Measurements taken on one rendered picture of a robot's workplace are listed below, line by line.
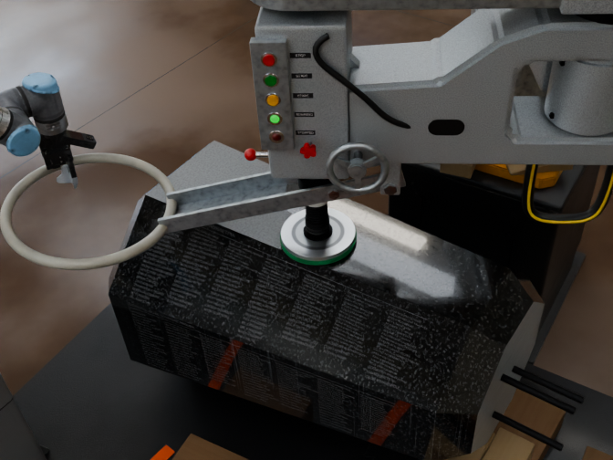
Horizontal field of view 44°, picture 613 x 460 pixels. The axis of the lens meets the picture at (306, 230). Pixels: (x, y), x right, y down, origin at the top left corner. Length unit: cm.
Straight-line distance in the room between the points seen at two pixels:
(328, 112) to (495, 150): 41
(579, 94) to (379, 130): 45
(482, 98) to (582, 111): 23
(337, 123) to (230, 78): 280
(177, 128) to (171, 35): 108
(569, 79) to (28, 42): 411
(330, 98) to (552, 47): 49
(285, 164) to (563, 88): 67
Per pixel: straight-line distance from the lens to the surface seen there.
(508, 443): 249
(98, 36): 523
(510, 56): 171
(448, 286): 203
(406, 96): 174
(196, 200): 218
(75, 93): 466
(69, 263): 206
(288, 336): 211
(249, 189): 212
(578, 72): 178
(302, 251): 208
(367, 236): 216
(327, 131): 178
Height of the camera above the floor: 229
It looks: 42 degrees down
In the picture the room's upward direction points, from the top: 4 degrees counter-clockwise
